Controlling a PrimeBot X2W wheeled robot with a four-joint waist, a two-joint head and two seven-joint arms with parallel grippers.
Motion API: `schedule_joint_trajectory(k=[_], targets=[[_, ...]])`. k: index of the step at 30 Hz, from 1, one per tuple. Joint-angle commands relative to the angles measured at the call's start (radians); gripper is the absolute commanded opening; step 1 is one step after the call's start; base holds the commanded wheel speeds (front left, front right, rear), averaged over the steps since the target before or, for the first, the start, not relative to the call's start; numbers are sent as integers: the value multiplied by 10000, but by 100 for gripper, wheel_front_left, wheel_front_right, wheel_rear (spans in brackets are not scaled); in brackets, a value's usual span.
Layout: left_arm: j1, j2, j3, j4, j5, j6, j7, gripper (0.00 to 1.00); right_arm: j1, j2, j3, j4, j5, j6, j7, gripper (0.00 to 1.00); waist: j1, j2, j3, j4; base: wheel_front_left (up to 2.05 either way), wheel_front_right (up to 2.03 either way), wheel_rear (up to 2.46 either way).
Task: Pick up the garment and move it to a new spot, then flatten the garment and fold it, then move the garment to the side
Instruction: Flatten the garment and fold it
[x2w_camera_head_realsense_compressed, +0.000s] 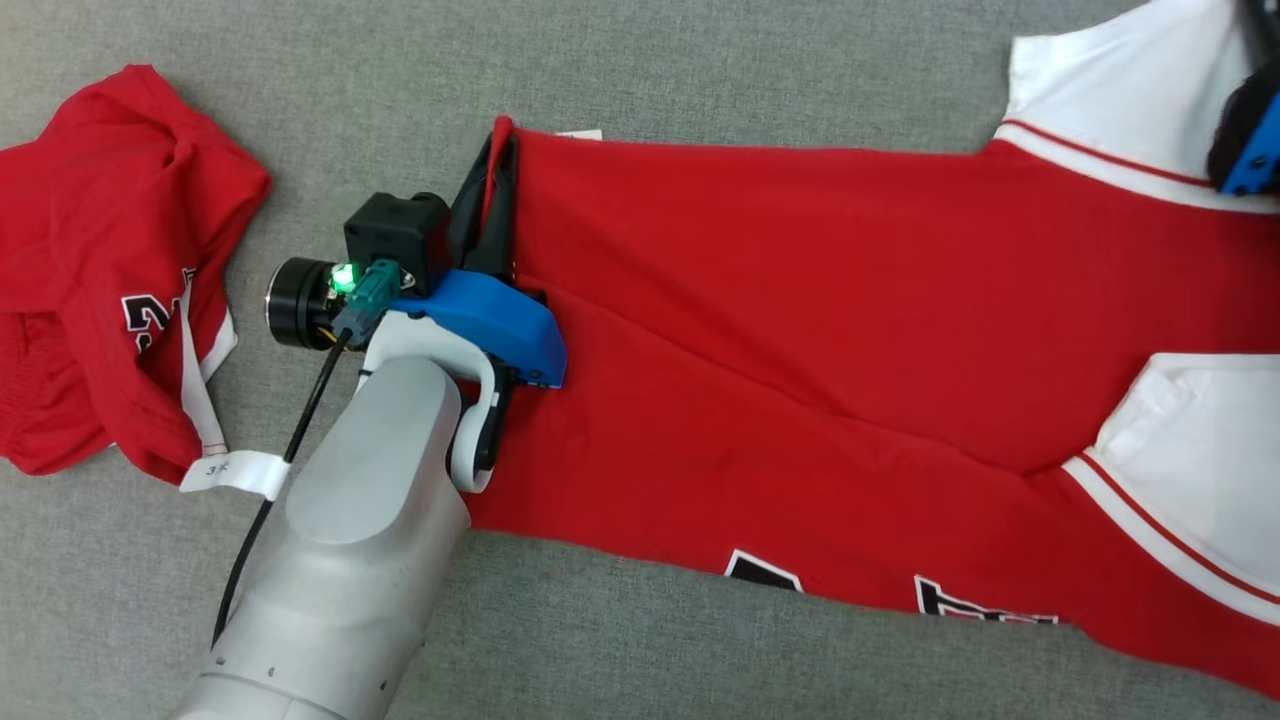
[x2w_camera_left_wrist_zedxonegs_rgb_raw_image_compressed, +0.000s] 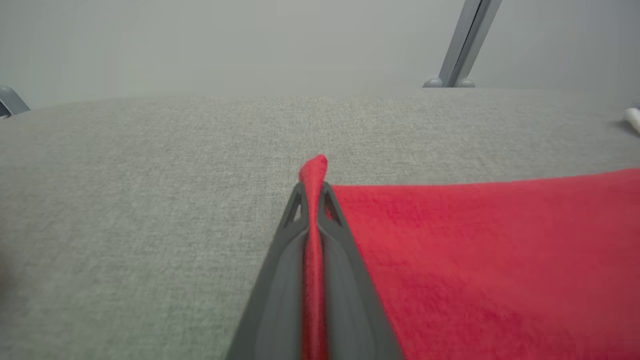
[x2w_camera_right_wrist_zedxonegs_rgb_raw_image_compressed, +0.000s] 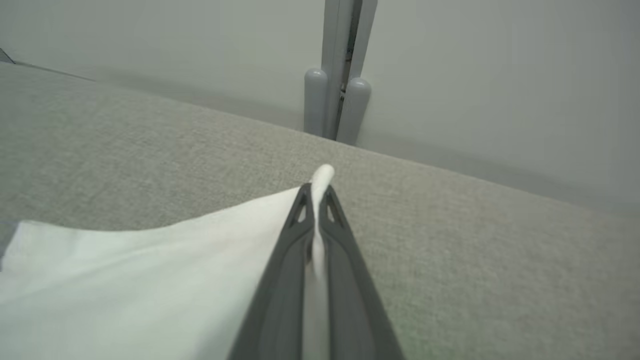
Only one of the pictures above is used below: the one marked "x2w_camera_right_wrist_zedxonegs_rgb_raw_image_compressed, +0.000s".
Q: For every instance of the red and white Bulls jersey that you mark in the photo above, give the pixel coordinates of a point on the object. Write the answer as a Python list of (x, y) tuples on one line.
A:
[(125, 290)]

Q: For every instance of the grey partition post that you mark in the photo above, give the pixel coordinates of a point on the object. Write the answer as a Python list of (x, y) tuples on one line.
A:
[(332, 75)]

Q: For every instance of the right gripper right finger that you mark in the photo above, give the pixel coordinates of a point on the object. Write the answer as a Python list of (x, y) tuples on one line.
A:
[(350, 300)]

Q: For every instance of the grey fabric sofa cushion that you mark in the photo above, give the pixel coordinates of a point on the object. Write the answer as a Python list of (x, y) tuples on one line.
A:
[(475, 250)]

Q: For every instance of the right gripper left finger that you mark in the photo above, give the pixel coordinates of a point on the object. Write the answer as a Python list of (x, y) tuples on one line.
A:
[(280, 300)]

